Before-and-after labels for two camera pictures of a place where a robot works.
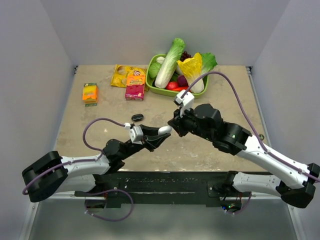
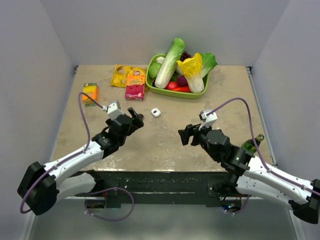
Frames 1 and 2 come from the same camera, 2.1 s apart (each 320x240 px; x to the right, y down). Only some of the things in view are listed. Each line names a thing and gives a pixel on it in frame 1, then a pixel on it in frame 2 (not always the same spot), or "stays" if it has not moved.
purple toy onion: x=182 y=81 stays
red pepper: x=179 y=89 stays
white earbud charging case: x=165 y=129 to x=155 y=112
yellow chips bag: x=119 y=76 stays
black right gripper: x=177 y=122 to x=191 y=130
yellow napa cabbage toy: x=192 y=68 stays
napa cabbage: x=160 y=59 stays
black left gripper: x=150 y=141 to x=137 y=122
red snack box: x=135 y=87 stays
